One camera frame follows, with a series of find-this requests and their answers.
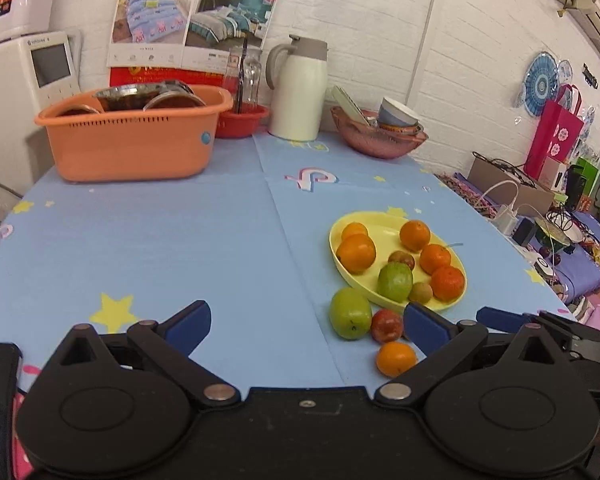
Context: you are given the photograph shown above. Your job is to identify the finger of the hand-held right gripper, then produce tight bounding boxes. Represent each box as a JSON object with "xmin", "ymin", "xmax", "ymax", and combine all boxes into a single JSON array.
[{"xmin": 476, "ymin": 306, "xmax": 588, "ymax": 344}]

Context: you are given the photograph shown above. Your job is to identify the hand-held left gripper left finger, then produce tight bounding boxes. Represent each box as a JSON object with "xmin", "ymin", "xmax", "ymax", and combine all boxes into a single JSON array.
[{"xmin": 55, "ymin": 300, "xmax": 241, "ymax": 408}]

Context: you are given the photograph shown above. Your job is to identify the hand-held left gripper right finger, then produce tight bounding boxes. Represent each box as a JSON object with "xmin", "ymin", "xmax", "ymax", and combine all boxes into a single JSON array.
[{"xmin": 375, "ymin": 301, "xmax": 563, "ymax": 408}]

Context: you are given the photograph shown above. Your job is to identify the small brownish green fruit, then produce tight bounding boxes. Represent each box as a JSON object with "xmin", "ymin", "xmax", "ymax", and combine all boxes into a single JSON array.
[{"xmin": 408, "ymin": 281, "xmax": 434, "ymax": 305}]

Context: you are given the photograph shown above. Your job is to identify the red apple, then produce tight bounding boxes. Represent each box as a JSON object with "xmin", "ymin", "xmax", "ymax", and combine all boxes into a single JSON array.
[{"xmin": 370, "ymin": 309, "xmax": 405, "ymax": 344}]

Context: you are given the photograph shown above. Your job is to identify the green mango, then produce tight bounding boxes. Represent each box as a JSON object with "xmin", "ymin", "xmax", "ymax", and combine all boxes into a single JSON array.
[{"xmin": 377, "ymin": 261, "xmax": 414, "ymax": 302}]

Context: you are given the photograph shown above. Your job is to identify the large orange with stem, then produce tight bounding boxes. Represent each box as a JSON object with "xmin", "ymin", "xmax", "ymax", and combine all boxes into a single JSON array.
[{"xmin": 419, "ymin": 242, "xmax": 464, "ymax": 276}]

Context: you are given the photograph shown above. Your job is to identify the small red plum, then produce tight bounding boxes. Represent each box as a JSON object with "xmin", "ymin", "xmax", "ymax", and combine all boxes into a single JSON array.
[{"xmin": 388, "ymin": 250, "xmax": 416, "ymax": 271}]

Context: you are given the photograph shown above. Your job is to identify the green apple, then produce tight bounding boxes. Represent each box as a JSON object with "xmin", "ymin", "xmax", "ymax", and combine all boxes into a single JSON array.
[{"xmin": 329, "ymin": 287, "xmax": 373, "ymax": 341}]

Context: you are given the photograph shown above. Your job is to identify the yellow plastic plate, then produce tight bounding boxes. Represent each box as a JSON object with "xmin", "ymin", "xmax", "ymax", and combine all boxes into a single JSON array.
[{"xmin": 328, "ymin": 211, "xmax": 468, "ymax": 312}]

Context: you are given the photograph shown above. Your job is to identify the white device with round button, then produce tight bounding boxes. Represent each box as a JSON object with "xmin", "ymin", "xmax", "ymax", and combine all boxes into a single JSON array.
[{"xmin": 527, "ymin": 254, "xmax": 557, "ymax": 279}]

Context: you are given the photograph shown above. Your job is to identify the white power strip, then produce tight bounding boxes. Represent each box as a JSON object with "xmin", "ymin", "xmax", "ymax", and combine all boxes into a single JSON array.
[{"xmin": 515, "ymin": 244, "xmax": 543, "ymax": 267}]

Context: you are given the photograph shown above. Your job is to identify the printed blue tablecloth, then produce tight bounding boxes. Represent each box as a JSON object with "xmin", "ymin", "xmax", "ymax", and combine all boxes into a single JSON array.
[{"xmin": 0, "ymin": 130, "xmax": 578, "ymax": 396}]

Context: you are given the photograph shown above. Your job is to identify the black power adapter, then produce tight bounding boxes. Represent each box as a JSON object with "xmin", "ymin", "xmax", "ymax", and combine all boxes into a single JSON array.
[{"xmin": 511, "ymin": 219, "xmax": 537, "ymax": 247}]

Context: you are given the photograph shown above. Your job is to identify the white charger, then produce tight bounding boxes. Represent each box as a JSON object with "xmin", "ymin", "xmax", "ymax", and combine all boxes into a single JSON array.
[{"xmin": 494, "ymin": 204, "xmax": 519, "ymax": 234}]

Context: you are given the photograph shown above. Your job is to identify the green glass dish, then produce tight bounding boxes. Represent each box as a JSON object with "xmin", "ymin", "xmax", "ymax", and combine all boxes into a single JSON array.
[{"xmin": 535, "ymin": 217, "xmax": 588, "ymax": 253}]

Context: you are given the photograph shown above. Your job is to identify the patterned cloth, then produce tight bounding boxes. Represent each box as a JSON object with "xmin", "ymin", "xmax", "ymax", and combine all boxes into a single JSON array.
[{"xmin": 432, "ymin": 170, "xmax": 600, "ymax": 311}]

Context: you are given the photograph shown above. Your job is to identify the cardboard box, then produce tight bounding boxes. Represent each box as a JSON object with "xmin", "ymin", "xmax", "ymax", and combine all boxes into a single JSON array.
[{"xmin": 467, "ymin": 152, "xmax": 556, "ymax": 217}]

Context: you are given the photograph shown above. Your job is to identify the black speaker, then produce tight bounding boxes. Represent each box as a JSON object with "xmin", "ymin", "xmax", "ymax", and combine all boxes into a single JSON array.
[{"xmin": 565, "ymin": 165, "xmax": 587, "ymax": 211}]

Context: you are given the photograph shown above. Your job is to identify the small white box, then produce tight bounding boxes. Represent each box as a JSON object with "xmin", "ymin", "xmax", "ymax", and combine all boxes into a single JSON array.
[{"xmin": 542, "ymin": 156, "xmax": 570, "ymax": 192}]

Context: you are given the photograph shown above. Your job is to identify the green bag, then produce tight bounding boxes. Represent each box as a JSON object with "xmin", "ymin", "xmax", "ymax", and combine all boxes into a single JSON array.
[{"xmin": 577, "ymin": 156, "xmax": 600, "ymax": 196}]

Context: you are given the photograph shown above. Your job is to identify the orange plastic basket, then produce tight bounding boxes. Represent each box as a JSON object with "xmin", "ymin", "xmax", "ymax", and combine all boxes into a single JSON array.
[{"xmin": 34, "ymin": 85, "xmax": 234, "ymax": 183}]

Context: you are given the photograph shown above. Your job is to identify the pink glass bowl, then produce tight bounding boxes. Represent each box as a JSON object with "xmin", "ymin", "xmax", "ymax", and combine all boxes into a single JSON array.
[{"xmin": 330, "ymin": 105, "xmax": 429, "ymax": 160}]

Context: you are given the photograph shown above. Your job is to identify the pink gift bag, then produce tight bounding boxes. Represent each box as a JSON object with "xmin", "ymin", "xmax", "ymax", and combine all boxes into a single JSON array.
[{"xmin": 524, "ymin": 85, "xmax": 586, "ymax": 181}]

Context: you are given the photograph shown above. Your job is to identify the orange rimmed bowl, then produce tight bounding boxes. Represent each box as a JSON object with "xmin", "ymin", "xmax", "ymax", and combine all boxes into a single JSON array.
[{"xmin": 377, "ymin": 122, "xmax": 426, "ymax": 137}]

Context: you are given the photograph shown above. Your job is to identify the red plastic bowl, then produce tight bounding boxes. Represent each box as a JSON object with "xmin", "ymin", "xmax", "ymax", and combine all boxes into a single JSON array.
[{"xmin": 214, "ymin": 102, "xmax": 271, "ymax": 139}]

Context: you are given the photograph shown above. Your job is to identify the blue and white bowl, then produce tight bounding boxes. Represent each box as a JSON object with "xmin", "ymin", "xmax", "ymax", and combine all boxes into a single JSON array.
[{"xmin": 377, "ymin": 96, "xmax": 421, "ymax": 130}]

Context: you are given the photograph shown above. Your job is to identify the steel bowl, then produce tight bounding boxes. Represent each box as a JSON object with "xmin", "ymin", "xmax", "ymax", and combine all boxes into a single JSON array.
[
  {"xmin": 142, "ymin": 80, "xmax": 207, "ymax": 111},
  {"xmin": 94, "ymin": 85, "xmax": 166, "ymax": 112}
]

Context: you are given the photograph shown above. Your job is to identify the white dish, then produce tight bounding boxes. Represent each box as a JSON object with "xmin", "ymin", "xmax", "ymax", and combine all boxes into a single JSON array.
[{"xmin": 331, "ymin": 85, "xmax": 376, "ymax": 127}]

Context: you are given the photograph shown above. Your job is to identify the blue paper fan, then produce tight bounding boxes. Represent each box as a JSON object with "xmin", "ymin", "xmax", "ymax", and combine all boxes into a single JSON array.
[{"xmin": 512, "ymin": 51, "xmax": 561, "ymax": 117}]

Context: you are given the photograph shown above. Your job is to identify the white thermos jug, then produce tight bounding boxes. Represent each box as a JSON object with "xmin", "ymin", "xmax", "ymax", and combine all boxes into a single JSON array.
[{"xmin": 265, "ymin": 34, "xmax": 329, "ymax": 142}]

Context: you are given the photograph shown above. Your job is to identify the clear glass jar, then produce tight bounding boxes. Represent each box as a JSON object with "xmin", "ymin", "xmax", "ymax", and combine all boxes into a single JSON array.
[{"xmin": 241, "ymin": 45, "xmax": 264, "ymax": 107}]

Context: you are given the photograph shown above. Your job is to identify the white appliance with screen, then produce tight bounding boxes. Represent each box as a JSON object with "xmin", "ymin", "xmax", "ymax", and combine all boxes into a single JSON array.
[{"xmin": 0, "ymin": 30, "xmax": 83, "ymax": 196}]

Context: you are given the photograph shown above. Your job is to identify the white cable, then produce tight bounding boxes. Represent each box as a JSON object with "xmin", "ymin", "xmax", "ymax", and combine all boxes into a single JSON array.
[{"xmin": 480, "ymin": 180, "xmax": 522, "ymax": 211}]

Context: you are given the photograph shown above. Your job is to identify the black cables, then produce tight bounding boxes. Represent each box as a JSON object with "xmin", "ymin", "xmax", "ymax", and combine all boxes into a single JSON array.
[{"xmin": 472, "ymin": 152, "xmax": 536, "ymax": 188}]

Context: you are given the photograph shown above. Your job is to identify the grey appliance cable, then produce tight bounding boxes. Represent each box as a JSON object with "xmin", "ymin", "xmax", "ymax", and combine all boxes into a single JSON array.
[{"xmin": 0, "ymin": 170, "xmax": 26, "ymax": 198}]

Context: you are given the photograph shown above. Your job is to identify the white wall pipe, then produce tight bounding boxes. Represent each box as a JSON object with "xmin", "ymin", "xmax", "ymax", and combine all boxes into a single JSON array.
[{"xmin": 405, "ymin": 0, "xmax": 446, "ymax": 106}]

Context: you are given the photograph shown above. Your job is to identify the wall poster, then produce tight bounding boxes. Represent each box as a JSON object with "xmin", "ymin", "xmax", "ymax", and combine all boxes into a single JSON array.
[{"xmin": 107, "ymin": 0, "xmax": 284, "ymax": 88}]

